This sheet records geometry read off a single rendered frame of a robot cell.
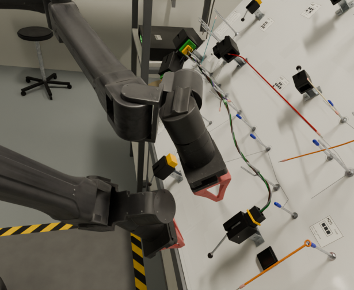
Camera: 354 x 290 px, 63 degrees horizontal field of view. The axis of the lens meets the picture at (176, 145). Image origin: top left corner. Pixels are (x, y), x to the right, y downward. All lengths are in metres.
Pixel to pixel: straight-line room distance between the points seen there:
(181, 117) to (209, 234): 0.50
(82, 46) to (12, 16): 3.33
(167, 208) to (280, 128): 0.45
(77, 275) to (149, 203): 1.43
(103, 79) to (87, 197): 0.18
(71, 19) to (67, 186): 0.35
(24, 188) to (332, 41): 0.83
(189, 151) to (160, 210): 0.11
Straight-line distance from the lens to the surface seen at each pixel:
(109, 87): 0.43
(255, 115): 0.91
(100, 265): 1.88
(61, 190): 0.41
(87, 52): 0.53
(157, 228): 0.58
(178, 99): 0.43
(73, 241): 1.99
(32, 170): 0.37
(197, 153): 0.44
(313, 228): 0.69
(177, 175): 0.99
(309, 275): 0.68
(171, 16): 3.51
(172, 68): 1.18
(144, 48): 1.41
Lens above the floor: 1.64
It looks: 38 degrees down
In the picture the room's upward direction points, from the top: 8 degrees clockwise
